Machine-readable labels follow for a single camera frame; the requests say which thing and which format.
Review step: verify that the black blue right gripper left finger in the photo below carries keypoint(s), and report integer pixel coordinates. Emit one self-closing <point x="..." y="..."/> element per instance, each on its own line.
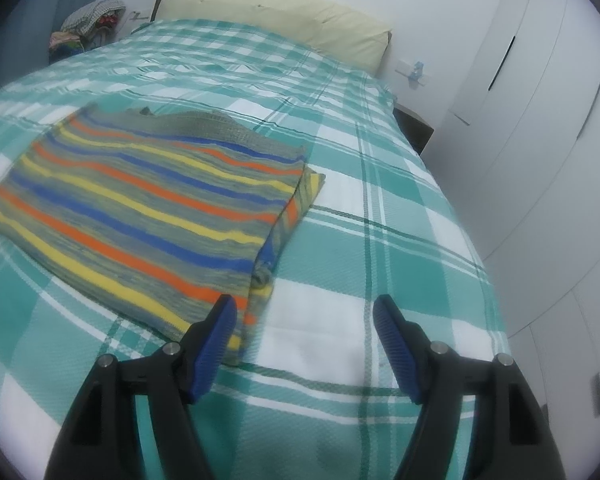
<point x="100" y="439"/>

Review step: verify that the multicolour striped knit sweater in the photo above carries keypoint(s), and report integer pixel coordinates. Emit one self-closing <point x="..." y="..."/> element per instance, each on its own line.
<point x="156" y="216"/>

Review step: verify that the pile of clothes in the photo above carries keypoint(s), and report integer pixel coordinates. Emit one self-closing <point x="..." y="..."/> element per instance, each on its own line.
<point x="86" y="29"/>

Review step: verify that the teal white plaid bedspread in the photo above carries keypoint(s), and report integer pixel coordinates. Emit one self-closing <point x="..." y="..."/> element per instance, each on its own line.
<point x="315" y="397"/>

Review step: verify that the white wardrobe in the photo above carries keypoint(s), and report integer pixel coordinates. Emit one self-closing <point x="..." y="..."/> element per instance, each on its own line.
<point x="518" y="155"/>

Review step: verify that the dark bedside table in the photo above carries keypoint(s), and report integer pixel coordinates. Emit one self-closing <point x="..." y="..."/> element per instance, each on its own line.
<point x="415" y="130"/>

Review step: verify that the cream padded headboard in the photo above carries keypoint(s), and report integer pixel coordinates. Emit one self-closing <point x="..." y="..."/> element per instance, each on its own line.
<point x="329" y="28"/>

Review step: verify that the wall socket with blue plug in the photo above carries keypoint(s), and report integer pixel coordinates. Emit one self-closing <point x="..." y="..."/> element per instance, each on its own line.
<point x="415" y="73"/>

